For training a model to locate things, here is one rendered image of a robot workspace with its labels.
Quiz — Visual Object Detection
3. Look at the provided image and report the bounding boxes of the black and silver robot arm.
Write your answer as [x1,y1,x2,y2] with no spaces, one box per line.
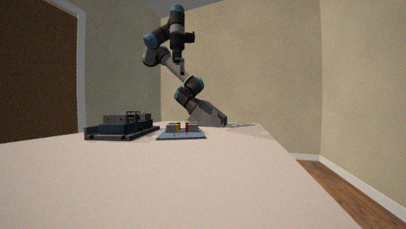
[143,4,204,115]

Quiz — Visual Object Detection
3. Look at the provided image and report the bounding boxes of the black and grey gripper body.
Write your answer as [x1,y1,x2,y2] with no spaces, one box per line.
[169,23,195,63]

